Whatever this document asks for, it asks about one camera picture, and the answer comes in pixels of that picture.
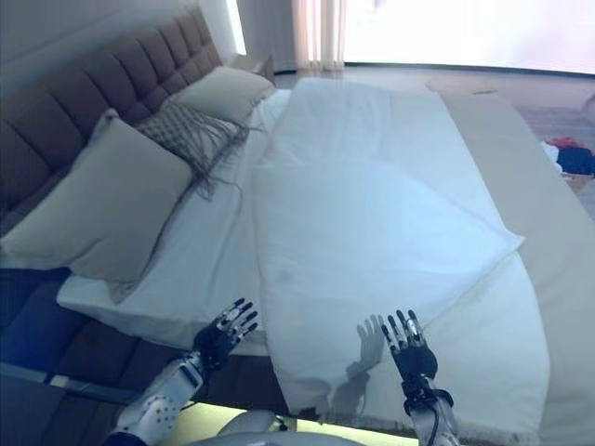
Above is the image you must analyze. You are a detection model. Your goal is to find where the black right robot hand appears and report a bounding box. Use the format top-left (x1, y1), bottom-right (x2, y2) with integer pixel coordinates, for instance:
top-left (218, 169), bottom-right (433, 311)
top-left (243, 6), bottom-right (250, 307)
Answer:
top-left (380, 308), bottom-right (439, 394)

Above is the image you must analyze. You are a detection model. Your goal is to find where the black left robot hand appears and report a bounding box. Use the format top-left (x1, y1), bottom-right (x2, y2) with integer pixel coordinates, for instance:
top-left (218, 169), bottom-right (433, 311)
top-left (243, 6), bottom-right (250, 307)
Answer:
top-left (192, 298), bottom-right (259, 369)

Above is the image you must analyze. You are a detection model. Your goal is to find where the white duvet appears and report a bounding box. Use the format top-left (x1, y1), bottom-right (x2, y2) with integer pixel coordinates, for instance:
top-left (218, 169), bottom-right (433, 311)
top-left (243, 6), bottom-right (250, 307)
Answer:
top-left (250, 76), bottom-right (548, 420)

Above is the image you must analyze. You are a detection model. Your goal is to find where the white fitted bed sheet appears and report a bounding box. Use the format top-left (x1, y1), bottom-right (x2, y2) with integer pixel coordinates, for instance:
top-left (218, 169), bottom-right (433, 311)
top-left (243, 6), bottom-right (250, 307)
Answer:
top-left (55, 87), bottom-right (292, 357)

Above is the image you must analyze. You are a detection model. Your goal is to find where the large beige pillow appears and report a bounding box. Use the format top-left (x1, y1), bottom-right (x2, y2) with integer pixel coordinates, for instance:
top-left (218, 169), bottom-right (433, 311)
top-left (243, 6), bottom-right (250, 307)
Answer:
top-left (0, 108), bottom-right (194, 306)

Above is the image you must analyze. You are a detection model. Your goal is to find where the dark wooden nightstand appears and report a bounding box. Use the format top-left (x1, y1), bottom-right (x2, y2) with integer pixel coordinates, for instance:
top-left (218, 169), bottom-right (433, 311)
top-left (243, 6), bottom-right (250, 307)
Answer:
top-left (0, 374), bottom-right (118, 446)

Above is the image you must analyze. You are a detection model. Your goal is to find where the patterned fringed cushion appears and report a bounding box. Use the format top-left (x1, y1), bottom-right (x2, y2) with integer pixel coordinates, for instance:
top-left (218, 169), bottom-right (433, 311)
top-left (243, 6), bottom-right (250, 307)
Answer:
top-left (136, 98), bottom-right (269, 206)

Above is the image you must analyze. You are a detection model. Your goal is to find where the small beige pillow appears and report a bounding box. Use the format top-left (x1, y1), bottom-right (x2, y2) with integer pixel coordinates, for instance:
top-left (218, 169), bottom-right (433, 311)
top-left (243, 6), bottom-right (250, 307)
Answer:
top-left (175, 64), bottom-right (276, 123)

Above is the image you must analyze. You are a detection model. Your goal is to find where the black garment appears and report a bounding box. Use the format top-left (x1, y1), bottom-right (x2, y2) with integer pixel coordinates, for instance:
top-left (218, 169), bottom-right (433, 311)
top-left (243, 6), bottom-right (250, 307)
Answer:
top-left (554, 147), bottom-right (595, 177)

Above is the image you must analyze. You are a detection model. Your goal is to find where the light wooden nightstand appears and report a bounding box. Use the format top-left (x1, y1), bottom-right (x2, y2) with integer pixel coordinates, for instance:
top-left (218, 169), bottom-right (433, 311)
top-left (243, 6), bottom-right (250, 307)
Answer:
top-left (229, 52), bottom-right (273, 81)

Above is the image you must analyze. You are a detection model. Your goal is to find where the tufted upholstered headboard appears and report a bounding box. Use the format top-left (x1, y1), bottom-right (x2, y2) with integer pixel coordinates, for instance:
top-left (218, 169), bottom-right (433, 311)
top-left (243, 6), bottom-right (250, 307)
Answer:
top-left (0, 8), bottom-right (225, 233)

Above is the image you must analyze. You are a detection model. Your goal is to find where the sheer pale curtain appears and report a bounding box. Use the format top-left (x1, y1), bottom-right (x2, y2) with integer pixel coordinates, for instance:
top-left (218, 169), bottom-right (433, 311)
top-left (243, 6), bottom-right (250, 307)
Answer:
top-left (289, 0), bottom-right (346, 72)

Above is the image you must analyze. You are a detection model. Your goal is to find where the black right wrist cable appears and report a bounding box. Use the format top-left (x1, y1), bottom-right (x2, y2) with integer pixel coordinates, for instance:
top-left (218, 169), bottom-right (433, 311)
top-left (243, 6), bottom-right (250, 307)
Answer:
top-left (428, 398), bottom-right (442, 446)

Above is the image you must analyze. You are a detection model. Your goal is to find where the brown upholstered bed frame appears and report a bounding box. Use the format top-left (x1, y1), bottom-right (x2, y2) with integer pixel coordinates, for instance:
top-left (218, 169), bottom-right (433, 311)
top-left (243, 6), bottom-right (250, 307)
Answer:
top-left (0, 267), bottom-right (290, 411)

